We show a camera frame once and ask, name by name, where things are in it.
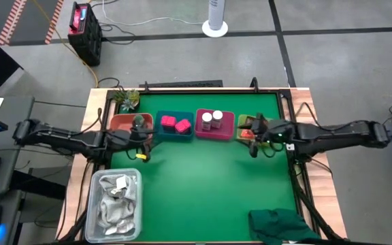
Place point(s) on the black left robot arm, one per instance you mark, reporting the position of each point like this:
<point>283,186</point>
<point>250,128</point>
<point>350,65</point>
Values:
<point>63,137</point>

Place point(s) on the green table mat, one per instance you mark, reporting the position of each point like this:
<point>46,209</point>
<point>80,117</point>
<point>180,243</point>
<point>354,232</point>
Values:
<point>199,190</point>

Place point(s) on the grey crumpled cloth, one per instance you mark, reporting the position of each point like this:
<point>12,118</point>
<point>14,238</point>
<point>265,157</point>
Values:
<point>114,207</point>

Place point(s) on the clear plastic storage box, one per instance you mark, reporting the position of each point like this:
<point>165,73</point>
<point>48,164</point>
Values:
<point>92,217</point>

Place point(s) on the small potted succulent plant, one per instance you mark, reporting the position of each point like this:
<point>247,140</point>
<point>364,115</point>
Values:
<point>129,98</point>

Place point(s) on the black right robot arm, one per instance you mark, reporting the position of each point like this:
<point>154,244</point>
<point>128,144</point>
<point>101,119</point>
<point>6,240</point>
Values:
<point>335,134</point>

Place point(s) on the blue plastic bin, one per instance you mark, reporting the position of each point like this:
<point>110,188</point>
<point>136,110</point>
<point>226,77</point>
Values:
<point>174,136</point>

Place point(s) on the black plastic crate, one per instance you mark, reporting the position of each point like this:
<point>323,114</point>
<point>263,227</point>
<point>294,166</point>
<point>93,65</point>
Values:
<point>87,44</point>

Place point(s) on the red-lid smoked paprika tin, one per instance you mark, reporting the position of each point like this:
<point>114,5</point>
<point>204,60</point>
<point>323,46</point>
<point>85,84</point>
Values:
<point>168,121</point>
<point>183,126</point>

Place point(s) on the orange plastic bin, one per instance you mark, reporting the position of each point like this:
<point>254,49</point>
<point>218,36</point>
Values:
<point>121,119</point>

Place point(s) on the black table clamp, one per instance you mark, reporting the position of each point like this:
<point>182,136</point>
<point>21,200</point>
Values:
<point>254,83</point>
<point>146,87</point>

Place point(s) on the dark green folded cloth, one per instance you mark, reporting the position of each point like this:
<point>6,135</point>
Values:
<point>277,226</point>

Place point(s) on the small white bracket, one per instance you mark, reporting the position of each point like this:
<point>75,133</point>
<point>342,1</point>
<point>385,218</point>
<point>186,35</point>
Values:
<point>290,147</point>

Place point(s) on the white cloth label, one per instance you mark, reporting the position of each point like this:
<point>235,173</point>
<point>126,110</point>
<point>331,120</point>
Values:
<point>121,182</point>

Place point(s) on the yellow-green plastic bin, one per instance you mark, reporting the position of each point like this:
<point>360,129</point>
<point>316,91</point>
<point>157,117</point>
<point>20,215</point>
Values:
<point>239,119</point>

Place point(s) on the red device on crate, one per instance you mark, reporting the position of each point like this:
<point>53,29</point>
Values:
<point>77,20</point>

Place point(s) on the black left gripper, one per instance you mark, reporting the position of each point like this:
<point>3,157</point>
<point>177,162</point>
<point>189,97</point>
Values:
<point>128,139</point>

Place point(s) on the grey office desk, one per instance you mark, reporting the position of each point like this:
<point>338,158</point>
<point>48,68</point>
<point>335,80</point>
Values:
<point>15,112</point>

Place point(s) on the white black pole round base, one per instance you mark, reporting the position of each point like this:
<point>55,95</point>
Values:
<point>215,13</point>

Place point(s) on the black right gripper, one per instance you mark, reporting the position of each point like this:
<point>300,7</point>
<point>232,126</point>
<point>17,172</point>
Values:
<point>277,131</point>

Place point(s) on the pink plastic bin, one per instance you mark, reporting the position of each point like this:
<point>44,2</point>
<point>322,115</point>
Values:
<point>226,131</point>

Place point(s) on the small metal-lid glass jar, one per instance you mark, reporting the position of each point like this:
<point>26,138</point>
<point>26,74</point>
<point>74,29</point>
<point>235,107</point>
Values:
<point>139,120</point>

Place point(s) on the white-lid bagel seasoning jar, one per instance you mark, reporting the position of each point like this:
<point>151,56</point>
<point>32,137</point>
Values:
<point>206,117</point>
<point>217,114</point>

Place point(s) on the black floor strip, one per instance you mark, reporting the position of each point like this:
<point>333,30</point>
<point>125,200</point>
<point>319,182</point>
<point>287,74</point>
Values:
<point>182,83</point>

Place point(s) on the grey floor mat orange stripes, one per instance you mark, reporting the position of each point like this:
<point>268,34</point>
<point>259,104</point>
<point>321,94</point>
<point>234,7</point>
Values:
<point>32,20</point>

